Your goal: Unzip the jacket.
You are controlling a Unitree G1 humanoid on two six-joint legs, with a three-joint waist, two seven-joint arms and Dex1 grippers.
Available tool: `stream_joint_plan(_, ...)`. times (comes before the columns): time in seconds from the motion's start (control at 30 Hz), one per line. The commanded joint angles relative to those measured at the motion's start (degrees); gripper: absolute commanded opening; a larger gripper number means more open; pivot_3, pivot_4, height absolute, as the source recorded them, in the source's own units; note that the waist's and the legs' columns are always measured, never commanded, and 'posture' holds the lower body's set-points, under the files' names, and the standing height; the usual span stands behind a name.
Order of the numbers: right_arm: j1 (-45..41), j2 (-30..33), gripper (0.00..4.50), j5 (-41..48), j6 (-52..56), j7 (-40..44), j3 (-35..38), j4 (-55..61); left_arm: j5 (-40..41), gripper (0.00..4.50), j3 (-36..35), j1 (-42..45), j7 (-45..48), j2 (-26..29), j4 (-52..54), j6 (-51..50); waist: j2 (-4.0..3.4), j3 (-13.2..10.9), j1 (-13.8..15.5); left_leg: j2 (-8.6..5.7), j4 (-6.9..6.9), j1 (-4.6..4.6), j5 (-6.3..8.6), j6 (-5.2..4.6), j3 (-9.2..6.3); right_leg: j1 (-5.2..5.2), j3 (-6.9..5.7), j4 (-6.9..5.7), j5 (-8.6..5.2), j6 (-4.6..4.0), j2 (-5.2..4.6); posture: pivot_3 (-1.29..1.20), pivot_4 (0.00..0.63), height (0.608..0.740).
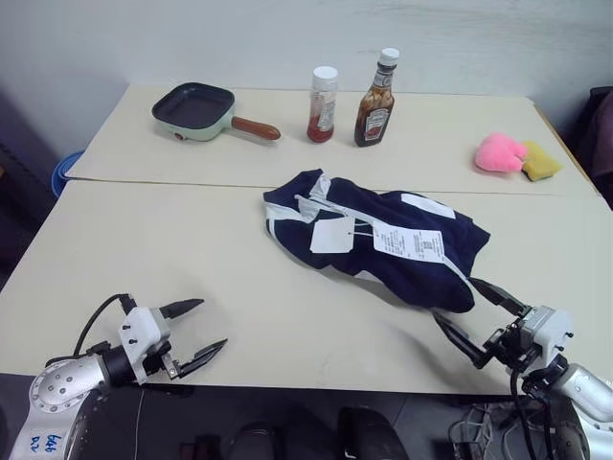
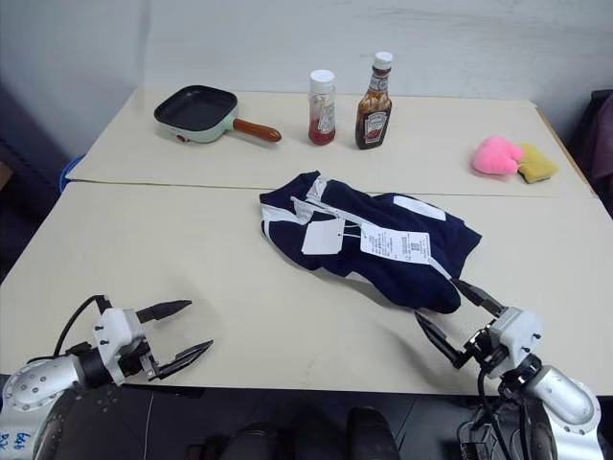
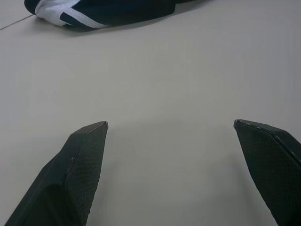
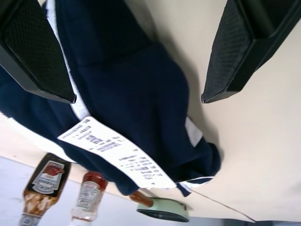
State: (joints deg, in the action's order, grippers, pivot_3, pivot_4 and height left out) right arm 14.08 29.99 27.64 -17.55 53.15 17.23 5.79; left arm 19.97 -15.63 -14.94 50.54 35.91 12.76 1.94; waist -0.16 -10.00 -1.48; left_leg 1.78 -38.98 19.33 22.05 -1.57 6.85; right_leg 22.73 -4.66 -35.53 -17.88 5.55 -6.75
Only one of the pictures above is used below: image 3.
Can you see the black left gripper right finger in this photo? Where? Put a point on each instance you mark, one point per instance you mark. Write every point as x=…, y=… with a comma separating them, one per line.
x=268, y=160

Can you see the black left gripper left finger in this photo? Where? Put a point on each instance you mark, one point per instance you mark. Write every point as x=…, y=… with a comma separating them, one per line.
x=77, y=169

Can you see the navy and white zip jacket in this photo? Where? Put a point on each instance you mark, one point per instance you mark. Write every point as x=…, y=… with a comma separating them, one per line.
x=113, y=11

